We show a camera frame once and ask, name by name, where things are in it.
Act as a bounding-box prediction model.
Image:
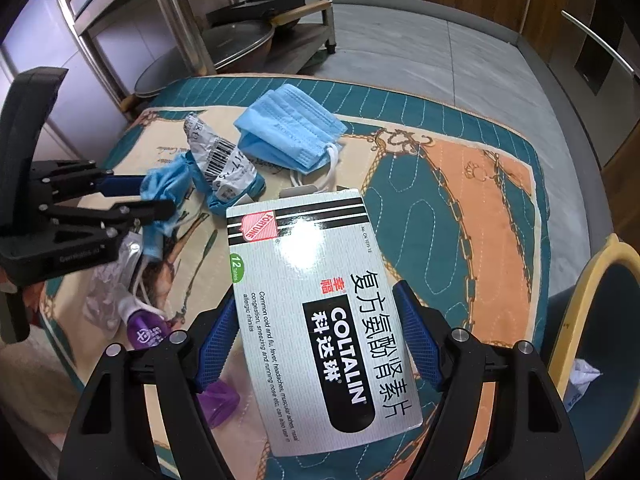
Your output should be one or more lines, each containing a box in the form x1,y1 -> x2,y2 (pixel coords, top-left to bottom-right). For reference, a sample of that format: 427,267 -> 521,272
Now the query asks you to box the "glass pot lid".
200,20 -> 277,74

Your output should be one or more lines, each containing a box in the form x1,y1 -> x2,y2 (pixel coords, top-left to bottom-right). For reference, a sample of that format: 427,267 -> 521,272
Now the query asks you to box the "printed quilted mat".
37,74 -> 553,480

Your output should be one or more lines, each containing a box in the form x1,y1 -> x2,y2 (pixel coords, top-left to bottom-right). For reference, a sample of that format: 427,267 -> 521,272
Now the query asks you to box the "white tissue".
570,357 -> 602,397

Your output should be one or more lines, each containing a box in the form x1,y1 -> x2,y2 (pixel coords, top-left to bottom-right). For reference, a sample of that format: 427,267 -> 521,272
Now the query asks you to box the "black pan with wooden handle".
205,0 -> 333,29

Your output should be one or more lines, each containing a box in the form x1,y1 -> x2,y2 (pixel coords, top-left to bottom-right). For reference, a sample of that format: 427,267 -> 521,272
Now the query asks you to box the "stainless steel rack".
50,0 -> 341,126

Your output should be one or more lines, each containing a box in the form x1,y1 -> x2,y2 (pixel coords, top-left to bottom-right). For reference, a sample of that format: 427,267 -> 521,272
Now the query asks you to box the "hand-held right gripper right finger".
392,279 -> 586,480

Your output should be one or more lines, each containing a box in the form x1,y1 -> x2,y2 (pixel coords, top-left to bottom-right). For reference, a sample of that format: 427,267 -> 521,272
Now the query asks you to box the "purple spray bottle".
120,294 -> 242,430

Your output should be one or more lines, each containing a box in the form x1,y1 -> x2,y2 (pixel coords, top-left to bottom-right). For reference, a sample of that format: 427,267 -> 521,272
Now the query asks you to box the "yellow-rimmed teal bin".
547,232 -> 640,480

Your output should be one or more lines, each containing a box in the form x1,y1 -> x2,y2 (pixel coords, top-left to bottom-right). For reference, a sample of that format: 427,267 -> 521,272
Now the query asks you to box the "blue face mask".
235,85 -> 347,193
131,155 -> 197,322

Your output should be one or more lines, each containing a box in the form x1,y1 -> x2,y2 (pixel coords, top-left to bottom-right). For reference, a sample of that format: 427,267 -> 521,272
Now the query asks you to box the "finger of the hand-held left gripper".
30,159 -> 148,199
40,199 -> 177,252

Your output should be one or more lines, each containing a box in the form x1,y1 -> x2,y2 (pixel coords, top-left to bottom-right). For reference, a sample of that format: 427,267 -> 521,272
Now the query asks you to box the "built-in steel oven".
560,0 -> 640,97

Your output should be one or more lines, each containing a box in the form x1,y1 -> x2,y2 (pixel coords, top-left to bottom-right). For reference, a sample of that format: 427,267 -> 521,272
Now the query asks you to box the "grey striped medicine box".
225,185 -> 425,459

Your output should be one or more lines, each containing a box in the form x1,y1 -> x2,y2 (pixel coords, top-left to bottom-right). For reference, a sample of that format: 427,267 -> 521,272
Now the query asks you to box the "white printed plastic package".
182,112 -> 266,218

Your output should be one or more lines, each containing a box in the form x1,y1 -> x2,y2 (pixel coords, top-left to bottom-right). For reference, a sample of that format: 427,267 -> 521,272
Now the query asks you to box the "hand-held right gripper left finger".
59,287 -> 242,480

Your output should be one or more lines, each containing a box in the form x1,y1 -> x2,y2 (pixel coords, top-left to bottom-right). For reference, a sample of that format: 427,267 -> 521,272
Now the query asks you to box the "silver foil blister pack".
85,239 -> 142,327

